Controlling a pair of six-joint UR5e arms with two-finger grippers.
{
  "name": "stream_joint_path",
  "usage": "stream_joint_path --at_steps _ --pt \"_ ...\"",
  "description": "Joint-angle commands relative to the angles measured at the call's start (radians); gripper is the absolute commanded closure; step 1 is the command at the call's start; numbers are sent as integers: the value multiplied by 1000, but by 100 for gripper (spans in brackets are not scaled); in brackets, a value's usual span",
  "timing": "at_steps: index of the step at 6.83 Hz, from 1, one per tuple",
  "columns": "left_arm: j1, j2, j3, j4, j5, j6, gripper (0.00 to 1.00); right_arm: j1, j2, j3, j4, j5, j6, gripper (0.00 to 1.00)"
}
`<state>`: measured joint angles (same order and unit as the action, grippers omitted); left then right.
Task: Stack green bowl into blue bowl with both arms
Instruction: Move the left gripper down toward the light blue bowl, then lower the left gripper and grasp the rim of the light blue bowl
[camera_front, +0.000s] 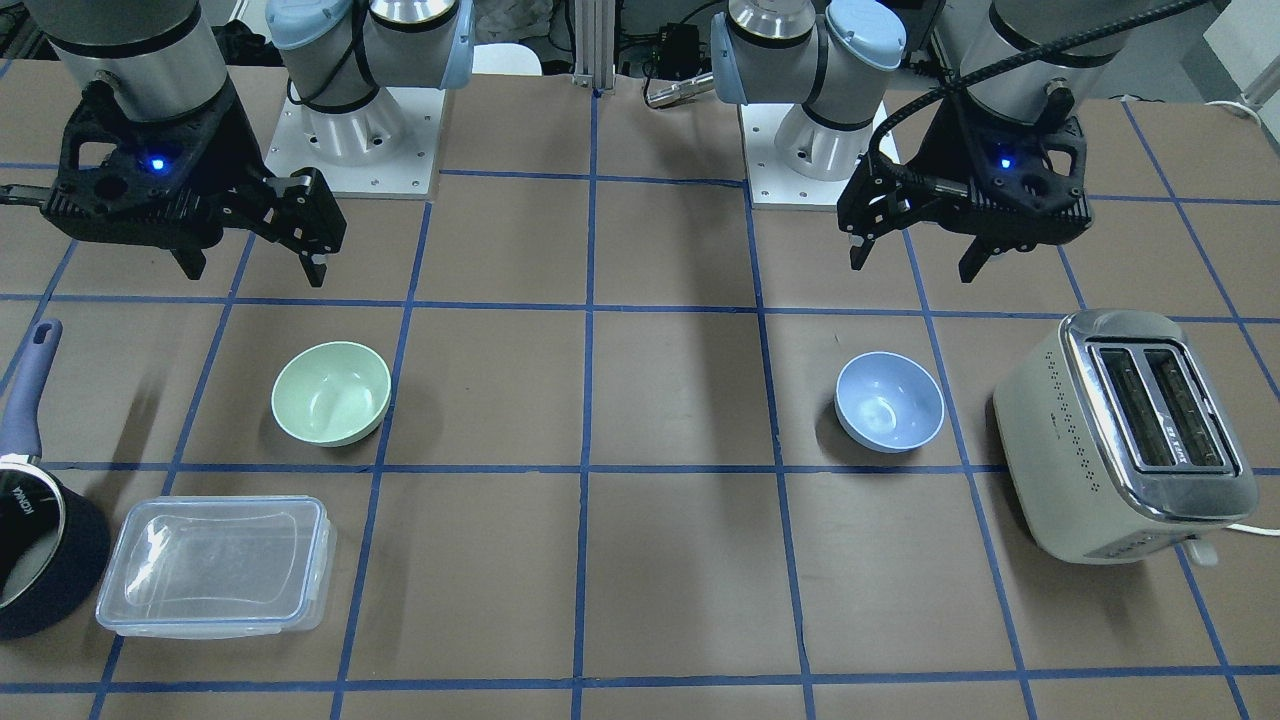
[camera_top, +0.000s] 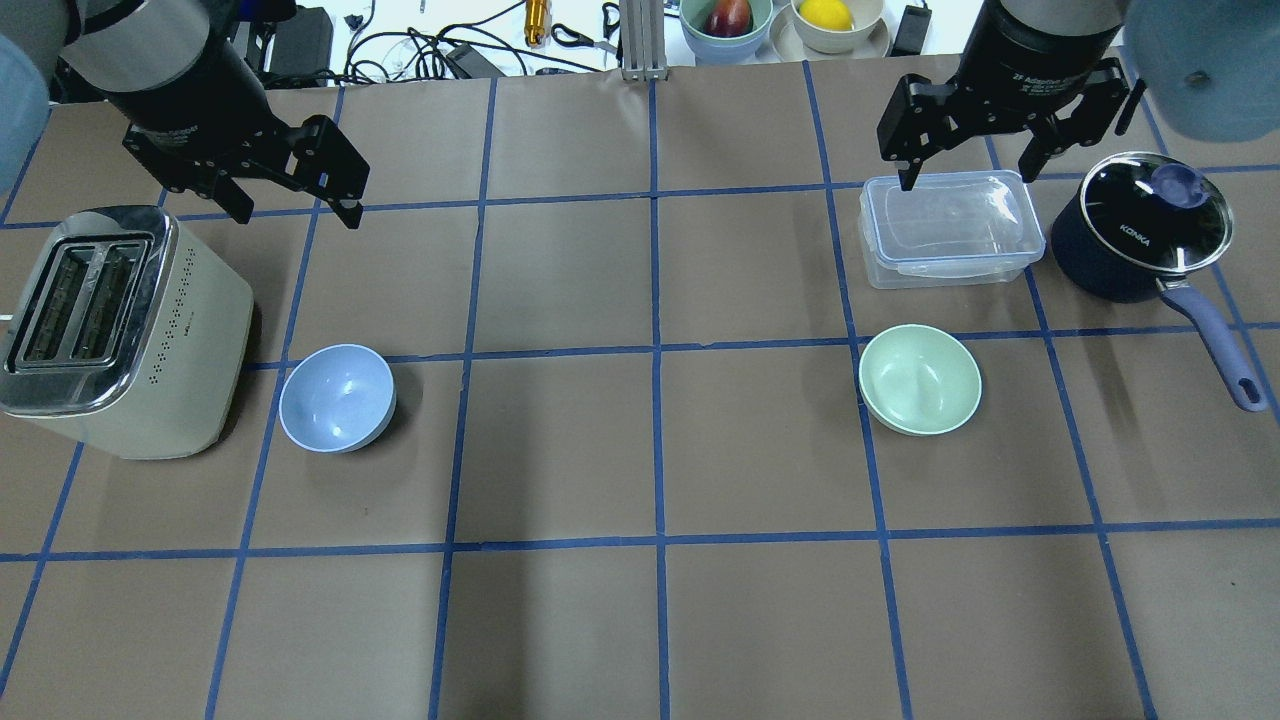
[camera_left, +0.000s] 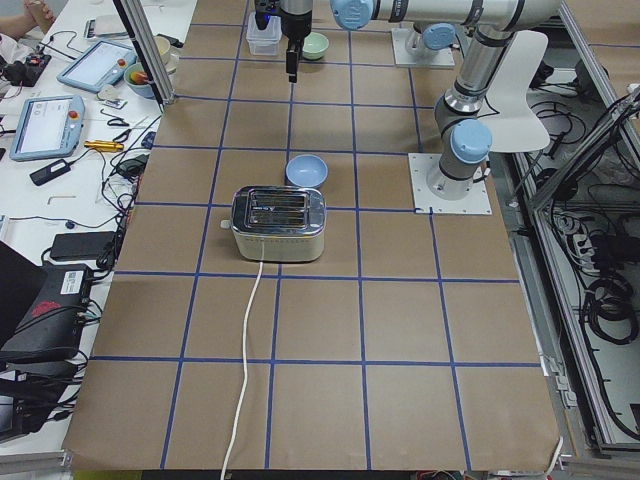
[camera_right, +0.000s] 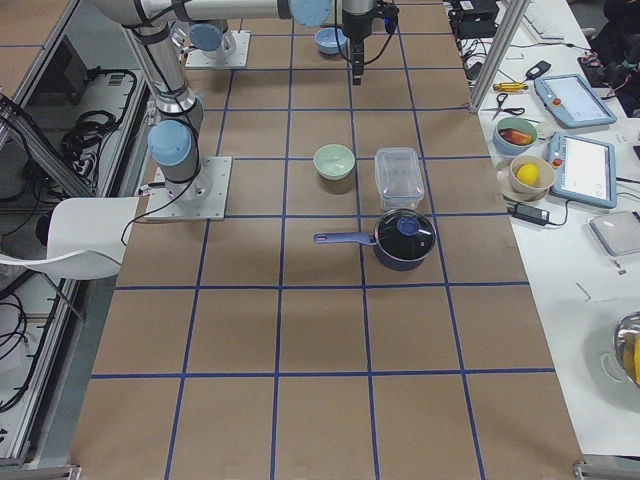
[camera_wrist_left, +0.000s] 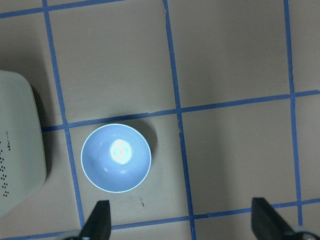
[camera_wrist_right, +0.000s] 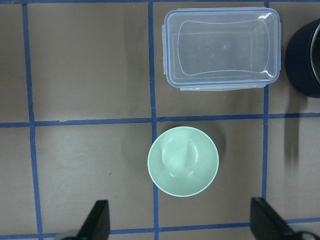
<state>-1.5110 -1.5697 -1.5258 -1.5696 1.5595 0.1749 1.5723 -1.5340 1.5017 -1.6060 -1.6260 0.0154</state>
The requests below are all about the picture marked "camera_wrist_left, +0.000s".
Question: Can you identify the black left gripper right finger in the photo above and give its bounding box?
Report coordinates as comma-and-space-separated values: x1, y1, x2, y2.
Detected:
251, 197, 296, 240

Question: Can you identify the cream white toaster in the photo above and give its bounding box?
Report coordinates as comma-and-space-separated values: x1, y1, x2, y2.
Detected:
0, 70, 47, 217

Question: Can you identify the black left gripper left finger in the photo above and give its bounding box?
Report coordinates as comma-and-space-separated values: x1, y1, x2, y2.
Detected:
78, 200, 111, 240

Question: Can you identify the blue bowl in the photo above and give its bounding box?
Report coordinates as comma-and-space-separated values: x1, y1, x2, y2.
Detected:
80, 123, 152, 194

